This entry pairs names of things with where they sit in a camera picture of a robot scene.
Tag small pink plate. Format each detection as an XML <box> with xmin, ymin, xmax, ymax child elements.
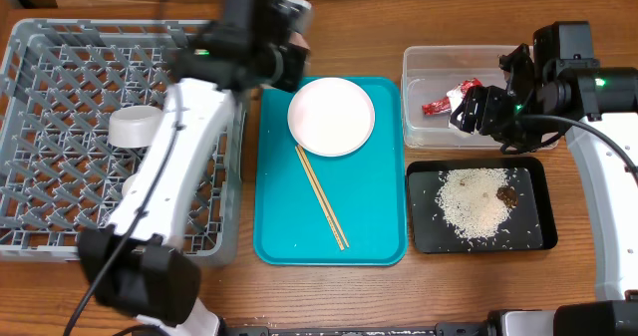
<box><xmin>289</xmin><ymin>32</ymin><xmax>310</xmax><ymax>50</ymax></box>

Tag brown food scrap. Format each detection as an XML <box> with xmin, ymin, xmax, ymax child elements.
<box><xmin>496</xmin><ymin>186</ymin><xmax>518</xmax><ymax>208</ymax></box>

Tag red snack wrapper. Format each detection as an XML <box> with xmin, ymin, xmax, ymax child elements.
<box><xmin>422</xmin><ymin>78</ymin><xmax>482</xmax><ymax>116</ymax></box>

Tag white rice pile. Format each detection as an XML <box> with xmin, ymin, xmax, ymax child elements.
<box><xmin>414</xmin><ymin>168</ymin><xmax>542</xmax><ymax>253</ymax></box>

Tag grey bowl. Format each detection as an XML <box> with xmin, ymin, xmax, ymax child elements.
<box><xmin>108</xmin><ymin>105</ymin><xmax>162</xmax><ymax>149</ymax></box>

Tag white cup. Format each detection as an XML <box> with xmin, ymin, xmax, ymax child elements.
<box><xmin>121</xmin><ymin>173</ymin><xmax>137</xmax><ymax>196</ymax></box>

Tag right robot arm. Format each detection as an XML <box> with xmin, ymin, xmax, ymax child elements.
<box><xmin>450</xmin><ymin>21</ymin><xmax>637</xmax><ymax>335</ymax></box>

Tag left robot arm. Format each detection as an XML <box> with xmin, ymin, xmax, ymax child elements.
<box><xmin>77</xmin><ymin>0</ymin><xmax>312</xmax><ymax>335</ymax></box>

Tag large white plate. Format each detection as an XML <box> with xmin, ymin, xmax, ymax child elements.
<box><xmin>287</xmin><ymin>77</ymin><xmax>376</xmax><ymax>158</ymax></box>

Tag black plastic tray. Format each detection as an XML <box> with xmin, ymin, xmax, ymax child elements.
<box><xmin>407</xmin><ymin>157</ymin><xmax>558</xmax><ymax>254</ymax></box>

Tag clear plastic bin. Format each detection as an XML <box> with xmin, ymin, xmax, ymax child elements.
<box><xmin>401</xmin><ymin>45</ymin><xmax>559</xmax><ymax>152</ymax></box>

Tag teal plastic tray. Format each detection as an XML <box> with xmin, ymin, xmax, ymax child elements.
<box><xmin>253</xmin><ymin>77</ymin><xmax>408</xmax><ymax>266</ymax></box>

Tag grey plastic dish rack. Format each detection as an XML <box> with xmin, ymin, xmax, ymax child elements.
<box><xmin>1</xmin><ymin>19</ymin><xmax>246</xmax><ymax>266</ymax></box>

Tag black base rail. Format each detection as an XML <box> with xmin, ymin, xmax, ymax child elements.
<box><xmin>218</xmin><ymin>303</ymin><xmax>637</xmax><ymax>336</ymax></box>

